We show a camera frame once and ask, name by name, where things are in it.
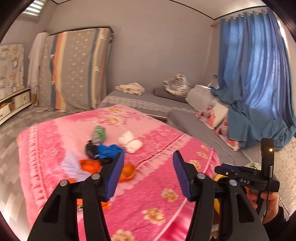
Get orange snack wrapper bundle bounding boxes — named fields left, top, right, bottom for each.
left=67, top=178, right=112, bottom=212

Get white tissue bundle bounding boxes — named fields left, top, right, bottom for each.
left=118, top=131, right=143, bottom=154

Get yellow rimmed trash bin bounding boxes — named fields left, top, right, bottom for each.
left=214, top=174, right=228, bottom=215

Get person's right hand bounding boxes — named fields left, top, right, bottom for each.
left=246, top=187, right=279, bottom=224

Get green printed cloth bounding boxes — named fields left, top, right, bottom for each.
left=245, top=162, right=261, bottom=171

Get orange peel left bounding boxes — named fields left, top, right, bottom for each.
left=79, top=159, right=101, bottom=174

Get orange peel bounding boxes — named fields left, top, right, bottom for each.
left=79, top=159, right=101, bottom=174
left=118, top=163, right=137, bottom=183

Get lavender foam fruit net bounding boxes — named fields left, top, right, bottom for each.
left=61, top=152, right=91, bottom=182

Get orange peel right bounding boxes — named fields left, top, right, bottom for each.
left=118, top=163, right=137, bottom=183

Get black plastic bag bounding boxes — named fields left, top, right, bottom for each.
left=85, top=140, right=113, bottom=165

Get blue plastic bag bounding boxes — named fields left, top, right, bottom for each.
left=97, top=143, right=124, bottom=159

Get green snack wrapper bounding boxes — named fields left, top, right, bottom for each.
left=91, top=126, right=106, bottom=144

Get pink floral blanket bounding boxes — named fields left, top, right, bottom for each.
left=18, top=105, right=220, bottom=240

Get grey sofa near section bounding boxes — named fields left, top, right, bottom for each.
left=166, top=110, right=250, bottom=166

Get baby print pillow upper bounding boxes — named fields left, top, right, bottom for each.
left=196, top=100, right=228, bottom=130

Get grey lace covered pillow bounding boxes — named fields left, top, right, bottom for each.
left=186, top=85, right=215, bottom=111

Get blue window curtain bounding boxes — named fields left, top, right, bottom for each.
left=211, top=9, right=295, bottom=150

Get dark grey cushion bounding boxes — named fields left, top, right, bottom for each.
left=154, top=87, right=187, bottom=103

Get white tiger plush toy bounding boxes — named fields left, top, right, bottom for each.
left=163, top=72, right=191, bottom=97

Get beige crumpled cloth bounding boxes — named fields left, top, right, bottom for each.
left=114, top=82, right=145, bottom=96

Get striped grey covered furniture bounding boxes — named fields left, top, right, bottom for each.
left=38, top=28, right=113, bottom=113

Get white hanging cloth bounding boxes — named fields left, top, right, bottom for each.
left=28, top=32, right=49, bottom=95

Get cartoon print cloth cover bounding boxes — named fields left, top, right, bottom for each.
left=0, top=44, right=25, bottom=99

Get black cable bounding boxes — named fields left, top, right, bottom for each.
left=262, top=165, right=275, bottom=223

